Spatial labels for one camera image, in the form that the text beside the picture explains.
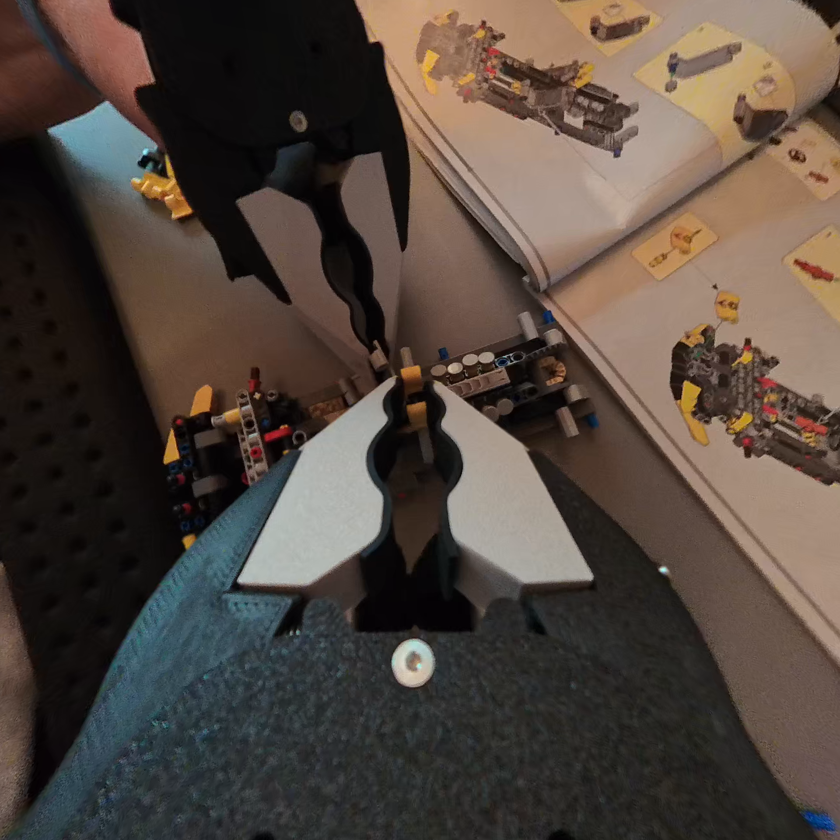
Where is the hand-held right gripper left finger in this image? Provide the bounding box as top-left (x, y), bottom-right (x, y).
top-left (236, 377), bottom-right (408, 631)

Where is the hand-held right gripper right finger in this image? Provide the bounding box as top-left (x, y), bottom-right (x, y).
top-left (420, 381), bottom-right (595, 631)

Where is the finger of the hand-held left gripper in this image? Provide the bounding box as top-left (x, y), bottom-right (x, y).
top-left (327, 152), bottom-right (406, 361)
top-left (235, 185), bottom-right (388, 380)

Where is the lego car chassis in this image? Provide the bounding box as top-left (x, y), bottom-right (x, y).
top-left (163, 311), bottom-right (599, 552)

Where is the person's left forearm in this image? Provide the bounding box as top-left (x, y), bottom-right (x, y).
top-left (0, 0), bottom-right (165, 142)

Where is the pile of yellow lego beams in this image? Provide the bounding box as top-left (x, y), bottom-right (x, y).
top-left (131, 147), bottom-right (194, 221)

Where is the black dotted mat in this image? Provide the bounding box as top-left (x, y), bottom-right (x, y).
top-left (0, 134), bottom-right (185, 788)

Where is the open instruction booklet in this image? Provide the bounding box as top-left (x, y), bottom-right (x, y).
top-left (357, 0), bottom-right (840, 647)

